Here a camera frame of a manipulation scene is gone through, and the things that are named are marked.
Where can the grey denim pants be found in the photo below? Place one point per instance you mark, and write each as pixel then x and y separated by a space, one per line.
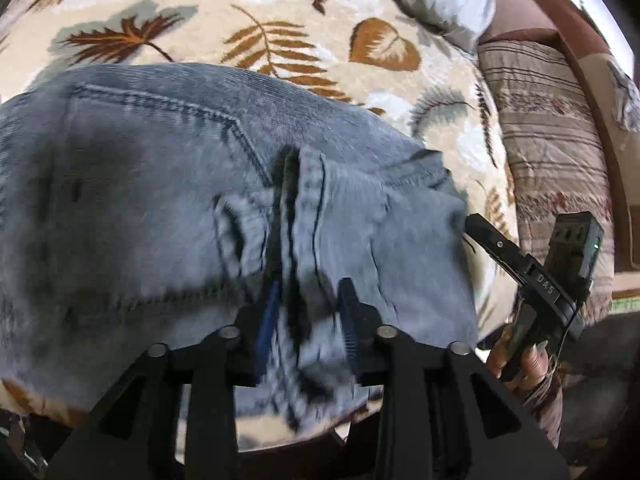
pixel 150 210

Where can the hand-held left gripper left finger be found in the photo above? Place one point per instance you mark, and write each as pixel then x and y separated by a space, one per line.
pixel 270 322

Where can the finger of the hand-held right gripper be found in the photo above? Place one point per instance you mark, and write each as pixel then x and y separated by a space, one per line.
pixel 495 245

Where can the person's right forearm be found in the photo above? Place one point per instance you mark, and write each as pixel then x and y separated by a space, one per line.
pixel 545 410

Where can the person's right hand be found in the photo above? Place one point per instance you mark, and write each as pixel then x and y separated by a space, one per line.
pixel 531 362

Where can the brown wooden bed frame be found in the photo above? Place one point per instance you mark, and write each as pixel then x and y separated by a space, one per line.
pixel 565 25

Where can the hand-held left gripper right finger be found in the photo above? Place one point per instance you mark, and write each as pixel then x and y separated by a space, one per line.
pixel 348 322

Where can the striped beige cushion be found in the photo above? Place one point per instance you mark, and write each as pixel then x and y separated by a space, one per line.
pixel 545 135

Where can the cream leaf print blanket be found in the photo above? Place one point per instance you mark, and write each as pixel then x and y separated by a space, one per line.
pixel 300 10

